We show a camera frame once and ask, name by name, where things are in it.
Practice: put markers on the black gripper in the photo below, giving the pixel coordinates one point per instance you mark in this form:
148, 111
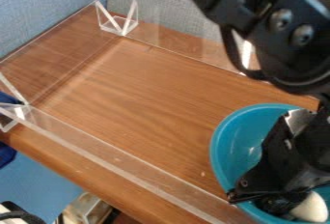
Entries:
278, 183

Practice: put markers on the white and orange toy mushroom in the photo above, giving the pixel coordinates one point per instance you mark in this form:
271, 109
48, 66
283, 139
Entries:
311, 210

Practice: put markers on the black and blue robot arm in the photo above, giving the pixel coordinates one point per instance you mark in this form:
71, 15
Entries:
289, 31

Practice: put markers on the blue plastic bowl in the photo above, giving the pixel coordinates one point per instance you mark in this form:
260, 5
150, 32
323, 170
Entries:
236, 144

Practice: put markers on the clear acrylic table barrier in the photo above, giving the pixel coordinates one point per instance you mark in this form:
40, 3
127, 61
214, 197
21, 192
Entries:
123, 113

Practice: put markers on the black and white wheel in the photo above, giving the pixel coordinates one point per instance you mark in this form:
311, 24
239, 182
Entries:
12, 214

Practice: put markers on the dark blue object at left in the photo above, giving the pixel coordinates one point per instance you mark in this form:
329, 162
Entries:
7, 151

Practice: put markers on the metal frame under table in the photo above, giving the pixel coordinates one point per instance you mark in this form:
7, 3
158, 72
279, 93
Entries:
85, 210

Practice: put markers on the clear acrylic corner bracket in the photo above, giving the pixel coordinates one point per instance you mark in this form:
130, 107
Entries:
115, 24

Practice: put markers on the clear acrylic left bracket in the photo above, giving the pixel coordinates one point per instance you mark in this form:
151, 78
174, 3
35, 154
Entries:
15, 112

